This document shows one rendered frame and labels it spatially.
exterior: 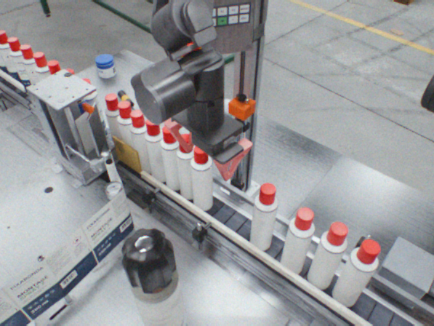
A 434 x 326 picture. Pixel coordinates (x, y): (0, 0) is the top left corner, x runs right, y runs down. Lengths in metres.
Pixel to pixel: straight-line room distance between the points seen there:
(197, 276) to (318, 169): 0.52
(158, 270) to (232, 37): 0.44
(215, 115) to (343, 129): 2.19
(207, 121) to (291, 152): 0.70
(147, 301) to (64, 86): 0.57
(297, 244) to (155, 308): 0.30
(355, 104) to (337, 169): 1.77
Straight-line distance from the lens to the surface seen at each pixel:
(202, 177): 0.88
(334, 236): 0.74
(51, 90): 1.00
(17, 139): 1.41
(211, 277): 0.89
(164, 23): 0.51
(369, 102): 3.01
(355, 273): 0.77
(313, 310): 0.90
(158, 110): 0.47
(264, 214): 0.80
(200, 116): 0.54
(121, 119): 1.01
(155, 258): 0.58
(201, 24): 0.49
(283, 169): 1.17
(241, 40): 0.76
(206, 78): 0.50
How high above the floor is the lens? 1.67
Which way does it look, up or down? 46 degrees down
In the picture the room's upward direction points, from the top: straight up
